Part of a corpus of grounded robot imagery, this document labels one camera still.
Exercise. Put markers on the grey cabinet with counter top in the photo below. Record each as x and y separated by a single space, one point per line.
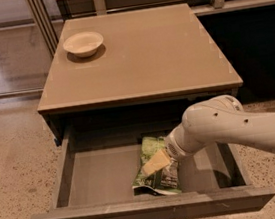
146 55

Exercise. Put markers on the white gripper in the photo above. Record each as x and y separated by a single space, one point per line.
173 148

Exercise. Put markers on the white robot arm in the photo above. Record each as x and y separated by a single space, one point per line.
220 119

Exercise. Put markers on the white paper bowl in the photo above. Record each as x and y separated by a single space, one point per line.
84 44

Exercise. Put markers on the open grey top drawer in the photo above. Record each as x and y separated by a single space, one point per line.
97 168

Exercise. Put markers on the green jalapeno chip bag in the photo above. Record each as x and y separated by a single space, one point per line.
158 173

